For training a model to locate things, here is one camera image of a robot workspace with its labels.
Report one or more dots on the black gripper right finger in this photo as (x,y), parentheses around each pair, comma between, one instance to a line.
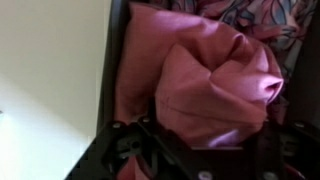
(285,152)

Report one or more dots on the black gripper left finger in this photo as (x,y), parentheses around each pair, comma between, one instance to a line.
(162,152)

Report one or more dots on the pink shirt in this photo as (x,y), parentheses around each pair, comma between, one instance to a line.
(211,84)

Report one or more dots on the floral patterned garment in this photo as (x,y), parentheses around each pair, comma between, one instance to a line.
(281,24)

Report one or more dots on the grey storage box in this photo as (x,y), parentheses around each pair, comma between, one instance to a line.
(302,91)

